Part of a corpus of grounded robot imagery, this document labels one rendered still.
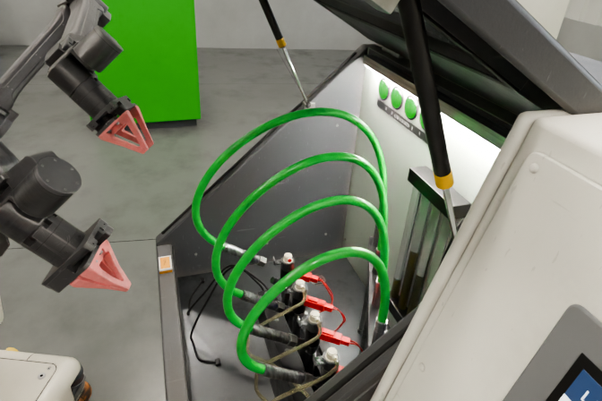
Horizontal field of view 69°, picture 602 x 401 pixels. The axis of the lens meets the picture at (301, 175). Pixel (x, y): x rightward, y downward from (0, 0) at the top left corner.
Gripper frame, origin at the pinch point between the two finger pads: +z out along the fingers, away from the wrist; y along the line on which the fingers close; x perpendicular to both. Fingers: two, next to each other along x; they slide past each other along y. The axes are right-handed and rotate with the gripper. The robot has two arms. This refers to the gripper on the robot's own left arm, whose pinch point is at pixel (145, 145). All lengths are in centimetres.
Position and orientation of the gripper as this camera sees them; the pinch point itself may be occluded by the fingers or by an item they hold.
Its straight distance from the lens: 87.4
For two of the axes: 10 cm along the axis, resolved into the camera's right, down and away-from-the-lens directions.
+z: 6.6, 6.9, 2.8
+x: -7.4, 6.7, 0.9
